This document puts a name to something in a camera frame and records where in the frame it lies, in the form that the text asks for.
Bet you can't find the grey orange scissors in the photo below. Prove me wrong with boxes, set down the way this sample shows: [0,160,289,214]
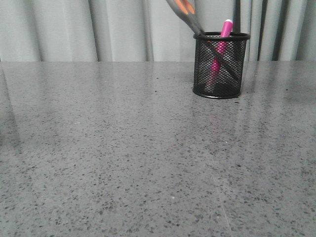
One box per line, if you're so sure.
[166,0,238,80]

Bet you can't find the pink pen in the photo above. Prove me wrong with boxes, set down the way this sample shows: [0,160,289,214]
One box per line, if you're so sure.
[208,19,233,86]

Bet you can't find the black mesh pen holder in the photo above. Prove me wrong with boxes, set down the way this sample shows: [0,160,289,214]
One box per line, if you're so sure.
[193,32,250,99]

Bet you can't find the grey curtain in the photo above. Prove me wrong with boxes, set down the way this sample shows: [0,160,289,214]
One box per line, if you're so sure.
[0,0,316,62]

